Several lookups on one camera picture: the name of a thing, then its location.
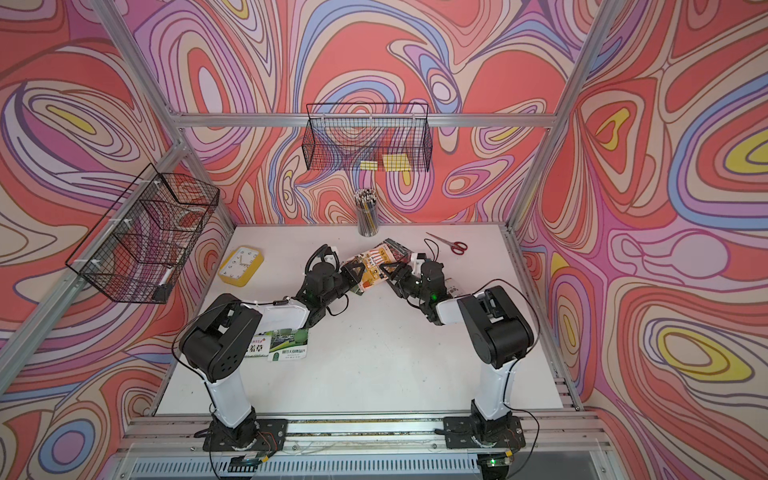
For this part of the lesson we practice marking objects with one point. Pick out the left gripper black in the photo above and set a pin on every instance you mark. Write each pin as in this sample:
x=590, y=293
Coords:
x=348, y=270

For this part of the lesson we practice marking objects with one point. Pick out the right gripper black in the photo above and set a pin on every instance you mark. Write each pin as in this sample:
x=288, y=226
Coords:
x=399, y=286

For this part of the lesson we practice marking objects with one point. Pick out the pink flower field seed packet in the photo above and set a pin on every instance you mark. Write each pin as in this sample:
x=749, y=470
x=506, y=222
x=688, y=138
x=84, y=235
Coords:
x=399, y=252

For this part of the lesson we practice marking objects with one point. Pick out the orange shop seed packet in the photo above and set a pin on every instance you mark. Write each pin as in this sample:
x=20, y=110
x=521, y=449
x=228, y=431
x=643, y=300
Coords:
x=373, y=258

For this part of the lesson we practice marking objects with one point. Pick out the dark green melon seed packet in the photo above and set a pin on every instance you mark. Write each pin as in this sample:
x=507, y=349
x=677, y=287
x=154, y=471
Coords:
x=288, y=344

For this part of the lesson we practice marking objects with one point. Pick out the green mimosa seed packet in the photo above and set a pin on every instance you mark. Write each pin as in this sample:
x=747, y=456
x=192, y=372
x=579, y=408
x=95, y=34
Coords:
x=260, y=346

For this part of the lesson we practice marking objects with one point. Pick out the yellow sunflower seed packet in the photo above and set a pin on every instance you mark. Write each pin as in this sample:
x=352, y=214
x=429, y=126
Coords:
x=360, y=288

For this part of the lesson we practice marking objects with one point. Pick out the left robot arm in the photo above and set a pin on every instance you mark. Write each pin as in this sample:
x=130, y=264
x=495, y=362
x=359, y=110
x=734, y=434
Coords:
x=217, y=342

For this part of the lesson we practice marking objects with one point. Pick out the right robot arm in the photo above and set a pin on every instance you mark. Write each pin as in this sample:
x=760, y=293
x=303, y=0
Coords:
x=500, y=336

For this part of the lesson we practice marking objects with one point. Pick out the small pink flower seed packet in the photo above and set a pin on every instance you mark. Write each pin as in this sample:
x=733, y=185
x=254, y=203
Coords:
x=455, y=288

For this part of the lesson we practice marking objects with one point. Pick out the pencil cup with pencils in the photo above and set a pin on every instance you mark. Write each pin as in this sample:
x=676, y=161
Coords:
x=366, y=203

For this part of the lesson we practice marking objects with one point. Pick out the yellow square clock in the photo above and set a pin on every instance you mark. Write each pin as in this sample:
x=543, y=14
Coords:
x=240, y=266

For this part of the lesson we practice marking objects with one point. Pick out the yellow sticky notes large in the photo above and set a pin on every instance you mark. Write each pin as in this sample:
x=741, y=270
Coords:
x=396, y=162

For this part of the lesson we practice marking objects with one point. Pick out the red handled scissors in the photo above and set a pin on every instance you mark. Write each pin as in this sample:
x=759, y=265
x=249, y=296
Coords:
x=457, y=247

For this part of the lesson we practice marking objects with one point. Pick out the back black wire basket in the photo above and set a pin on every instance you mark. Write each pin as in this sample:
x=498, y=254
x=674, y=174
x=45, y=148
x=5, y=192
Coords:
x=339, y=135

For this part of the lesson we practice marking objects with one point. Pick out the black wire basket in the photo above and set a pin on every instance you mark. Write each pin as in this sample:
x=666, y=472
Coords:
x=339, y=135
x=137, y=254

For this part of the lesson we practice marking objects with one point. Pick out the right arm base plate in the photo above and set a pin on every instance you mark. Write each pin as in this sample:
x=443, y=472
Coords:
x=474, y=431

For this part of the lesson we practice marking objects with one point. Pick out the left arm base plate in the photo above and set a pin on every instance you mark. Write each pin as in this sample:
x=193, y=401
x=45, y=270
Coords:
x=270, y=433

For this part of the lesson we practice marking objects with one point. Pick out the left black wire basket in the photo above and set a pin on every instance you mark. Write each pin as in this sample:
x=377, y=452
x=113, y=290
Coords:
x=137, y=254

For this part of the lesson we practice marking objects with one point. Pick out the aluminium front rail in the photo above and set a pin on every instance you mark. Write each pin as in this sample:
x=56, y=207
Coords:
x=548, y=430

